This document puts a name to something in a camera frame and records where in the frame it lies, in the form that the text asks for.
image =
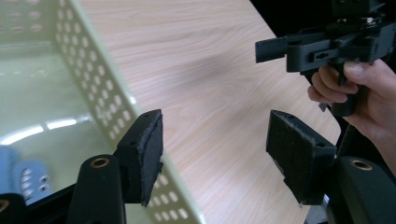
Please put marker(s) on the pale green perforated plastic basket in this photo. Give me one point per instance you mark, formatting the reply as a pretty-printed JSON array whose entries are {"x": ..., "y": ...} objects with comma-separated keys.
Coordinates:
[{"x": 40, "y": 102}]

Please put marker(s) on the blue and grey knit glove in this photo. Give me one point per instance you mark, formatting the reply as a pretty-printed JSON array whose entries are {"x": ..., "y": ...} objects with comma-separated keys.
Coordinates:
[{"x": 32, "y": 182}]

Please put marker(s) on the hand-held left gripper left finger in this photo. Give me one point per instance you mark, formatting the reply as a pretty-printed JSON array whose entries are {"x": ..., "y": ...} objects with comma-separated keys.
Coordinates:
[{"x": 141, "y": 149}]

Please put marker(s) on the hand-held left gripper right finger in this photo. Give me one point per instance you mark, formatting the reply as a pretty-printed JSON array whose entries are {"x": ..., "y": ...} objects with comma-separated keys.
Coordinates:
[{"x": 299, "y": 155}]

